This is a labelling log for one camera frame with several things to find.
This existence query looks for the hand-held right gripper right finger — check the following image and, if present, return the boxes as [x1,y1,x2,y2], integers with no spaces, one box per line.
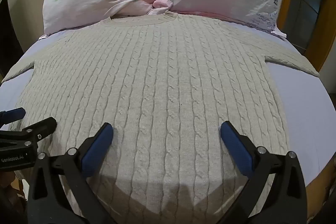
[220,121,307,224]

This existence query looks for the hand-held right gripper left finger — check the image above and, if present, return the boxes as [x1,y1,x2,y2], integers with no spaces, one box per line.
[27,122,117,224]

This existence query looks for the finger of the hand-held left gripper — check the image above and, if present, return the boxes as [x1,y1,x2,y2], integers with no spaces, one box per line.
[0,107,26,125]
[0,117,58,147]

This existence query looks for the cream cable-knit sweater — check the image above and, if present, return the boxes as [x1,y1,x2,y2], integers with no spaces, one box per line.
[1,11,320,224]

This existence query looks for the wooden bed frame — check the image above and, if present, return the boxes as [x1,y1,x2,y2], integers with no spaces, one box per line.
[277,0,336,72]

